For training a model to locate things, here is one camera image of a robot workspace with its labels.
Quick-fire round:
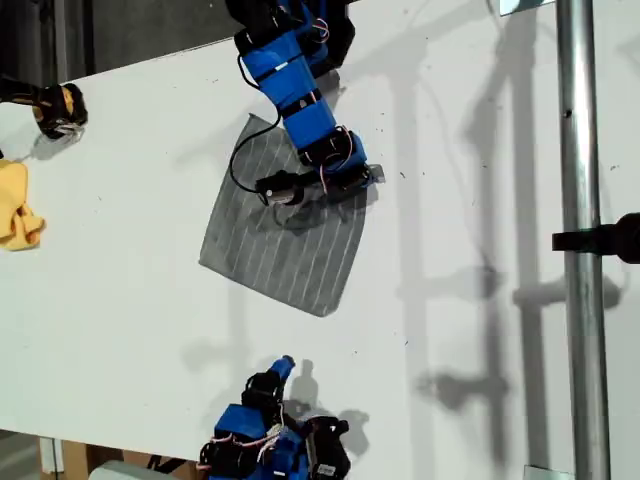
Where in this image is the brown cardboard box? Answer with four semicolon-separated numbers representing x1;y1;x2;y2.
59;439;206;480

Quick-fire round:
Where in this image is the black camera cable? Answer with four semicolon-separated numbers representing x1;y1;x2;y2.
228;112;281;195

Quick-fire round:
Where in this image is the black clamp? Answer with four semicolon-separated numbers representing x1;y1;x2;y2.
551;212;640;265

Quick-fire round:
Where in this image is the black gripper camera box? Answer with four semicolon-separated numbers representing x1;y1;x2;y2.
307;416;351;479
255;169;306;207

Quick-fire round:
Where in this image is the grey striped towel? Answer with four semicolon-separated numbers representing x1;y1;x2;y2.
198;112;386;319

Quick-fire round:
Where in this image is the steel post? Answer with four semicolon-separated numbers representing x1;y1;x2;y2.
554;0;614;480

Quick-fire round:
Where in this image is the white plastic object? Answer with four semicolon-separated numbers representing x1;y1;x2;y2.
87;459;166;480

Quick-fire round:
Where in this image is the white table leg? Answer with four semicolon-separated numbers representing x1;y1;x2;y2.
38;436;65;475

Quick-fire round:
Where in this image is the yellow cloth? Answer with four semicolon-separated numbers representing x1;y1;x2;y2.
0;158;48;252

